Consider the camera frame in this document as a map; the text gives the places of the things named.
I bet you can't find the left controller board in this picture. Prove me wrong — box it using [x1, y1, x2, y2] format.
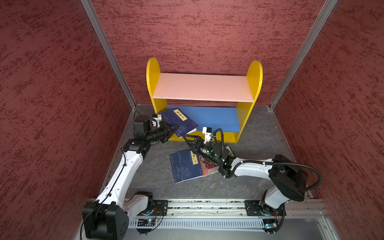
[137, 219, 157, 228]

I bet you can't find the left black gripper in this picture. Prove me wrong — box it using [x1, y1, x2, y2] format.
[146, 120, 179, 143]

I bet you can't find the corner aluminium post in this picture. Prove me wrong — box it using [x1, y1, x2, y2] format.
[81, 0, 137, 110]
[269, 0, 338, 112]

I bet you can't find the controller board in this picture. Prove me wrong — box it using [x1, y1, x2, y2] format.
[263, 219, 279, 233]
[137, 219, 157, 228]

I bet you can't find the blue book Guiguzi label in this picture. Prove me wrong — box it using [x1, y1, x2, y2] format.
[160, 108, 198, 139]

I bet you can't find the yellow pink blue bookshelf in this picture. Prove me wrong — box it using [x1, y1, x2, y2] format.
[146, 58, 263, 143]

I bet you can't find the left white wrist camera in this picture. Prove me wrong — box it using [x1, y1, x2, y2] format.
[151, 114, 162, 129]

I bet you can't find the blue book bottom left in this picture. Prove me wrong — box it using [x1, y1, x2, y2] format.
[169, 152, 183, 183]

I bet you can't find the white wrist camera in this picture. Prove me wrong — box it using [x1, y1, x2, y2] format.
[202, 127, 212, 144]
[151, 114, 162, 129]

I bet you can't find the left corner aluminium post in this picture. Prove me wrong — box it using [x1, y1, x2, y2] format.
[81, 0, 137, 110]

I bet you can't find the right controller board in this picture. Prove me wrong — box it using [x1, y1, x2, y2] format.
[263, 219, 279, 233]

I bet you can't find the blue book yellow label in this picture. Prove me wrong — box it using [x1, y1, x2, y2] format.
[226, 146, 236, 158]
[175, 150, 206, 183]

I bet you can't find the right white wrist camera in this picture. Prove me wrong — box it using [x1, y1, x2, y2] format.
[202, 127, 212, 144]

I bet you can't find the right corner aluminium post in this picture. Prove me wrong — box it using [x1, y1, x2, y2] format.
[269, 0, 338, 112]

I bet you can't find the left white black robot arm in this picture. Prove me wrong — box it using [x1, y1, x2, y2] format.
[80, 115, 179, 240]

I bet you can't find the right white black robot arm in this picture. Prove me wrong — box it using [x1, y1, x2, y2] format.
[183, 135, 308, 216]

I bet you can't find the red pink picture book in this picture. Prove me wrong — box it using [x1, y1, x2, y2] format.
[200, 162, 219, 177]

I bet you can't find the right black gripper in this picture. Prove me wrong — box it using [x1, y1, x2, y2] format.
[184, 133, 221, 165]

